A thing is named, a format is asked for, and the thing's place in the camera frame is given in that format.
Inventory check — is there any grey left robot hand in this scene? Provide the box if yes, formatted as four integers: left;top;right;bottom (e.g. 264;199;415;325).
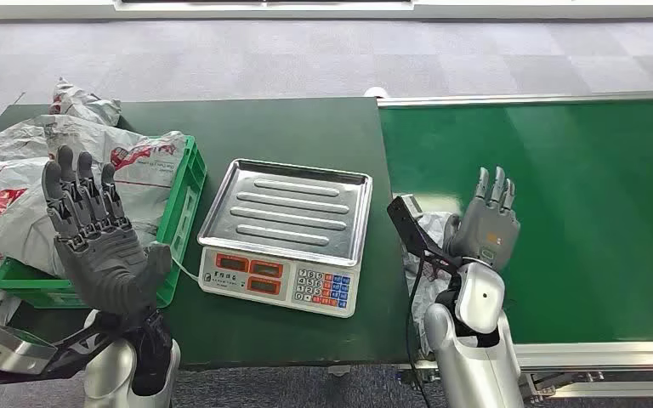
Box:
42;144;173;316

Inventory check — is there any green plastic crate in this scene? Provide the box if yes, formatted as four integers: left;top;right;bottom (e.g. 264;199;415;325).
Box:
0;134;208;309

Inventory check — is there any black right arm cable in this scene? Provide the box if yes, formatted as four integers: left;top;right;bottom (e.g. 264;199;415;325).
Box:
406;256;434;408

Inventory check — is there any white scale cable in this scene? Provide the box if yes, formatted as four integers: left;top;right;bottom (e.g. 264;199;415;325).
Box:
154;241;201;283

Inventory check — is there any flat grey mailer bag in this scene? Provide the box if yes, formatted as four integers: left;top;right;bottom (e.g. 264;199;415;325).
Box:
0;122;50;162

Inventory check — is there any grey mailer package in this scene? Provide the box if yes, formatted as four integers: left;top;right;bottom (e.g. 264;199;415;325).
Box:
404;211;463;357

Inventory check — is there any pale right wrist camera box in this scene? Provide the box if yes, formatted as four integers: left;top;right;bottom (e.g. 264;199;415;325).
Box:
386;194;447;267

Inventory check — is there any white electronic weighing scale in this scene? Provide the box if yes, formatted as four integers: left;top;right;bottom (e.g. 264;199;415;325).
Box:
196;158;374;320

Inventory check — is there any green conveyor belt machine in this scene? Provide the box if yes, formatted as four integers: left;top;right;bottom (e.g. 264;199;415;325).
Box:
376;89;653;400

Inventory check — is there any large grey red-print mailer bag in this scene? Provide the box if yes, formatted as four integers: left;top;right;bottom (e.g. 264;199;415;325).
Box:
36;115;188;249

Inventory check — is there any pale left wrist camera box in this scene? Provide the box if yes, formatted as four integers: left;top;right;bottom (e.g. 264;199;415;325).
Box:
0;323;59;377

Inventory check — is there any small crumpled grey mailer bag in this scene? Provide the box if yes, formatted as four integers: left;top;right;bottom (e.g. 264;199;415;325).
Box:
48;77;122;128

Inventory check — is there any white skirting board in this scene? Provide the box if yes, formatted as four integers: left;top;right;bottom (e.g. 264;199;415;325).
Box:
0;0;653;22

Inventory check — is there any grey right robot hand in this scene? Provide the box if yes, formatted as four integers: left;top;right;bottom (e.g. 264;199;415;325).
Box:
445;166;523;273

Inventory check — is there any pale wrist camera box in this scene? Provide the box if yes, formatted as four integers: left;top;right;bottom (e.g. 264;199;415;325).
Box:
386;194;447;267
0;323;59;377

